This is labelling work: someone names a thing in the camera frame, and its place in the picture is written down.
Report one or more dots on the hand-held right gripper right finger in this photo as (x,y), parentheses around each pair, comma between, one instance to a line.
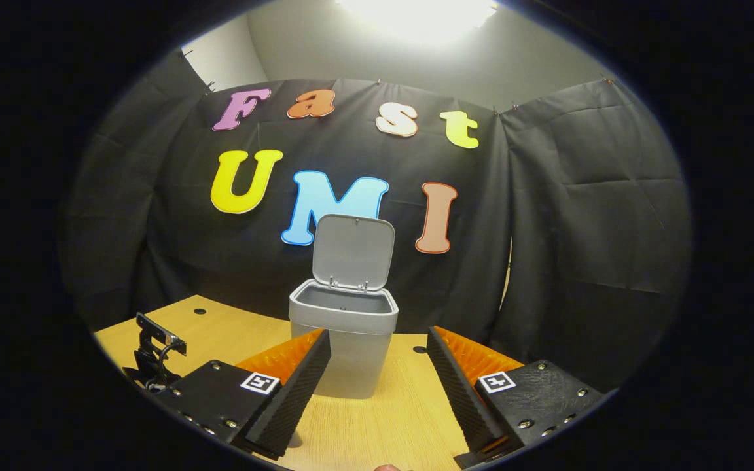
(462,399)

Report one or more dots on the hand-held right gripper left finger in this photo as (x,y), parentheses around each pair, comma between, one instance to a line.
(295,399)

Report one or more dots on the grey desktop garbage bin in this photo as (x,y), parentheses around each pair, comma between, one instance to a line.
(351,353)

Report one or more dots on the wooden desktop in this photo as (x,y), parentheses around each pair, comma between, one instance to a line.
(383,418)

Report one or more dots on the black backdrop cloth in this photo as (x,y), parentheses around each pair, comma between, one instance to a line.
(547,261)

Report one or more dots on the large ceiling light panel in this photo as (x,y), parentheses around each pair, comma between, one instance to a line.
(416,16)

